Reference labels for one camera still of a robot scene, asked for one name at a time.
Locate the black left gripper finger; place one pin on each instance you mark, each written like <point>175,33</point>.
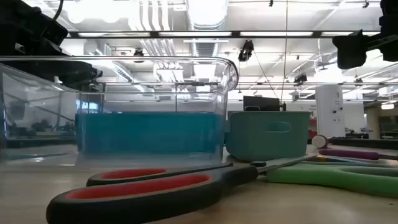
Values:
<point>77,73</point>

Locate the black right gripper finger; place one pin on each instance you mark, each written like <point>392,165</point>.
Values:
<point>351,49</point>

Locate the white capped tube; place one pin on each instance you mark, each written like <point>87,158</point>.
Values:
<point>319,141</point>

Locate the purple scissors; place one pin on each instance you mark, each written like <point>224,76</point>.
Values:
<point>348,153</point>

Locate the white pillar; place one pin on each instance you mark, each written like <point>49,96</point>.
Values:
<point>330,112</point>

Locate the blue plastic bin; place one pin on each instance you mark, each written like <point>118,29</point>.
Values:
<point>149,133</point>

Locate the black monitor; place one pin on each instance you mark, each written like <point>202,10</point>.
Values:
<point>261,103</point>

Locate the clear plastic bin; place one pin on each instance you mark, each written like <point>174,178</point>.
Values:
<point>186,102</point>

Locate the black overhead light bar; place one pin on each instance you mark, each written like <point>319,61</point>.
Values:
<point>236,34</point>

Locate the green scissors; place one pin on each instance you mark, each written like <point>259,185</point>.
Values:
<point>311,179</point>

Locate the red and black scissors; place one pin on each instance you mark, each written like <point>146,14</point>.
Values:
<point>140,202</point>

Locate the black hanging ceiling camera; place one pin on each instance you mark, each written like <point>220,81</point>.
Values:
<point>246,49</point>
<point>138,52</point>
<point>300,78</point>

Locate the silver ceiling duct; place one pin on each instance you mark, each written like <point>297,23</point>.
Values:
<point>206,15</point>

